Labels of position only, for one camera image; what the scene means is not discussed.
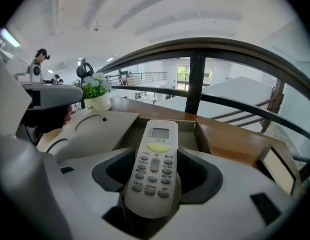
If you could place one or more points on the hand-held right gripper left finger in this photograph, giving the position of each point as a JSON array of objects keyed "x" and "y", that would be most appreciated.
[{"x": 89, "y": 204}]

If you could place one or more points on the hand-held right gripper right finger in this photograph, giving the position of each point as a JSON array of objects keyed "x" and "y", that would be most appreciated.
[{"x": 232, "y": 209}]

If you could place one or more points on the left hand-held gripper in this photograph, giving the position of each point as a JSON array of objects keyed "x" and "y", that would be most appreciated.
[{"x": 29, "y": 79}]

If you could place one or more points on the white remote control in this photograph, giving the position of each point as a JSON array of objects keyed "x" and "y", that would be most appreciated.
[{"x": 154, "y": 164}]

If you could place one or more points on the person's left hand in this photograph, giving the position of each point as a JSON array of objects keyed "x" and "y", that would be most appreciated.
[{"x": 44, "y": 120}]

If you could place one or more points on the white flower pot with flowers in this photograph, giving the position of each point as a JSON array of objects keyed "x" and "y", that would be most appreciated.
[{"x": 99, "y": 104}]

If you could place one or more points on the rectangular ceiling light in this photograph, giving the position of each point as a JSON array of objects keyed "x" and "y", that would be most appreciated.
[{"x": 10, "y": 37}]

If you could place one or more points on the long balcony railing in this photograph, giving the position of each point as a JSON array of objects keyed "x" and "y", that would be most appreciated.
[{"x": 144, "y": 77}]

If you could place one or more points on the glass entrance door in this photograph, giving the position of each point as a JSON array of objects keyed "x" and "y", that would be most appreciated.
[{"x": 182, "y": 76}]

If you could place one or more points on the black curved railing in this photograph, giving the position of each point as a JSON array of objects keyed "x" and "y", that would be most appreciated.
[{"x": 220, "y": 46}]

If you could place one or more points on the grey fisheye camera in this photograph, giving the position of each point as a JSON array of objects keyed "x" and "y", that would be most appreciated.
[{"x": 35, "y": 71}]

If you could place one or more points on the thick dark wooden post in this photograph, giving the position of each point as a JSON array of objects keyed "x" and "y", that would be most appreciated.
[{"x": 272, "y": 109}]

